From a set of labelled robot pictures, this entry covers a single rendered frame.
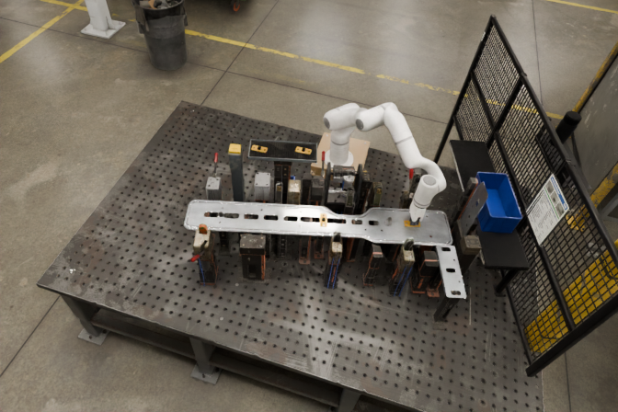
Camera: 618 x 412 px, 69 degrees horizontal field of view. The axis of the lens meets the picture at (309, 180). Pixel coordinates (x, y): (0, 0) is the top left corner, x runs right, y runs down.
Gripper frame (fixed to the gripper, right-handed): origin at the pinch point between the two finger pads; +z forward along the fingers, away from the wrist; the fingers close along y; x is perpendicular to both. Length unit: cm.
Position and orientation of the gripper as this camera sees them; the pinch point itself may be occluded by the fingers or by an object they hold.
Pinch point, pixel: (413, 221)
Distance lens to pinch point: 239.9
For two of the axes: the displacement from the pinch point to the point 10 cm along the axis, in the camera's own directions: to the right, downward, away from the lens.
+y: -0.1, 7.5, -6.6
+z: -0.7, 6.6, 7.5
